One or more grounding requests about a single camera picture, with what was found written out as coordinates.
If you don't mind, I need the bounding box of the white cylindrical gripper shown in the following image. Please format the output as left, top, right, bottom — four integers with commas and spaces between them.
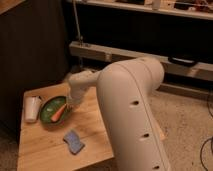
67, 91, 84, 108

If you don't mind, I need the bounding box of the green ceramic bowl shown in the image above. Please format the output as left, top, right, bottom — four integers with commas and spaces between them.
39, 96, 69, 125

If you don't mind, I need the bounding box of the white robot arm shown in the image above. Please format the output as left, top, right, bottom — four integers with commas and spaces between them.
68, 57, 171, 171

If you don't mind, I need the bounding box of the orange carrot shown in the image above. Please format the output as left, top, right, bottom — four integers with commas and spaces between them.
51, 104, 67, 122

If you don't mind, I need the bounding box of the white paper cup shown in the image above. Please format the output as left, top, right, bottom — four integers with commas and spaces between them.
24, 96, 42, 123

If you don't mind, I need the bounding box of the wooden low table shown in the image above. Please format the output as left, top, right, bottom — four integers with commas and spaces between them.
17, 87, 113, 171

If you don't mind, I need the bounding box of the blue sponge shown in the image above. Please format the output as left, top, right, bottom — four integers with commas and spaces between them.
63, 130, 85, 155

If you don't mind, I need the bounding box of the metal stand pole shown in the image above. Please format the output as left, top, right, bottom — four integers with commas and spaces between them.
72, 0, 83, 70

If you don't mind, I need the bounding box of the upper wooden shelf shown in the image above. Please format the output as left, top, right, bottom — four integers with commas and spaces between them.
66, 0, 213, 21

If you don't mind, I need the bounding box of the long grey case with handle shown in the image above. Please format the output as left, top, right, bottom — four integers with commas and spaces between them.
69, 41, 213, 81

